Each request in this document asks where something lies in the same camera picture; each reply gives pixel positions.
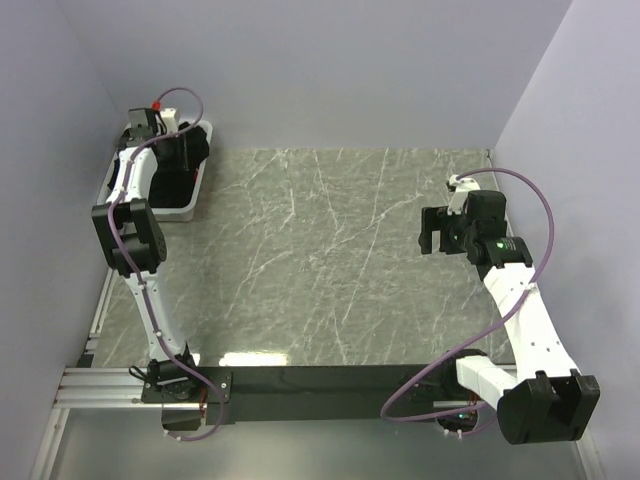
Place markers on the white plastic laundry basket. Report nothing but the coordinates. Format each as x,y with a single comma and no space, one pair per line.
185,214

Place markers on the aluminium frame rail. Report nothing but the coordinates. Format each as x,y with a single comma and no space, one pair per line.
90,396

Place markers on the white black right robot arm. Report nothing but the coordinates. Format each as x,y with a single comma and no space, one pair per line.
547,399

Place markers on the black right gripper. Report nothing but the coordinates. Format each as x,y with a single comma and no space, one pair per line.
437,219

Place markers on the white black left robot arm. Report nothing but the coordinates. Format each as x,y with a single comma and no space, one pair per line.
134,247

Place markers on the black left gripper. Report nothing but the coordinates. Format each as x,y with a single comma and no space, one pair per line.
181,161

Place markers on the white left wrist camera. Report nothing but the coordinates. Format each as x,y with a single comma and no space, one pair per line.
169,116

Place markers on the black t shirt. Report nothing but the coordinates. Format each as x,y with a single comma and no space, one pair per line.
175,189

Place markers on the black base crossbar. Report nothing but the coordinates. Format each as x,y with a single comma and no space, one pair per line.
202,401

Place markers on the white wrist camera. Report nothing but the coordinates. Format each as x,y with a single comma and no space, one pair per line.
460,189
169,116

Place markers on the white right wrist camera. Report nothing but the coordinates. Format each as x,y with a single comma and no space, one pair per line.
460,189

